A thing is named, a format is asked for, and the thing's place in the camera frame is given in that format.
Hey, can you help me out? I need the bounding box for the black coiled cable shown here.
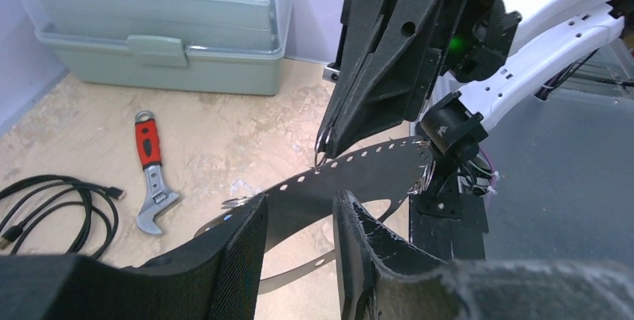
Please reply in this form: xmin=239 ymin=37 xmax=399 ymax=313
xmin=0 ymin=173 xmax=127 ymax=262

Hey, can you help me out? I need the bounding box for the red handled adjustable wrench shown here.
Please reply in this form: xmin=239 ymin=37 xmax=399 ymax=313
xmin=135 ymin=111 xmax=180 ymax=236

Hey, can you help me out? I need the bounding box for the clear green plastic toolbox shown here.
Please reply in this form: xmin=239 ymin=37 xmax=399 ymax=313
xmin=21 ymin=0 xmax=292 ymax=96

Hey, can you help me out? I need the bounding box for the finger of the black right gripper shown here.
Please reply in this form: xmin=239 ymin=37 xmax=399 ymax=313
xmin=327 ymin=0 xmax=458 ymax=159
xmin=316 ymin=0 xmax=422 ymax=153

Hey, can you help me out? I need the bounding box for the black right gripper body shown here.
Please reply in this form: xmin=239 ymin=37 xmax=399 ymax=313
xmin=336 ymin=0 xmax=520 ymax=123

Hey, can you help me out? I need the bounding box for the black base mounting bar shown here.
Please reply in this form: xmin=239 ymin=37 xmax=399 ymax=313
xmin=408 ymin=159 xmax=491 ymax=262

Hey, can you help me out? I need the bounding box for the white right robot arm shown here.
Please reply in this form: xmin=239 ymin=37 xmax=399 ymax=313
xmin=315 ymin=0 xmax=625 ymax=219

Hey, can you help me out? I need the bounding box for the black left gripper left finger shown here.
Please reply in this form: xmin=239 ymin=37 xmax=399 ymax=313
xmin=1 ymin=195 xmax=268 ymax=319

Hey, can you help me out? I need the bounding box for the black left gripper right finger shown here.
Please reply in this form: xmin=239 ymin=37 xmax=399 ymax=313
xmin=333 ymin=191 xmax=633 ymax=319

